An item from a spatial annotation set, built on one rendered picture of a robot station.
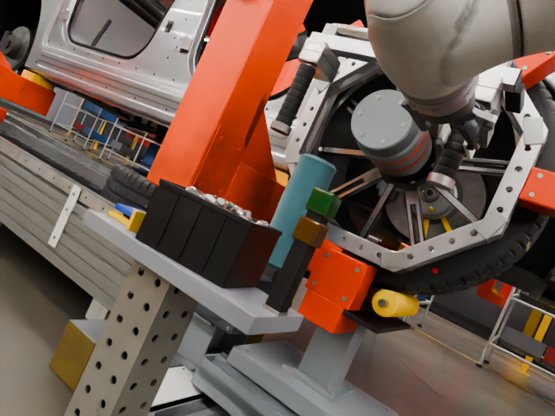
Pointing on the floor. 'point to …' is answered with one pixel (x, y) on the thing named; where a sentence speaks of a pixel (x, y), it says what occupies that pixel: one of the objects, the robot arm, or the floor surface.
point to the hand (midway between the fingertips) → (457, 141)
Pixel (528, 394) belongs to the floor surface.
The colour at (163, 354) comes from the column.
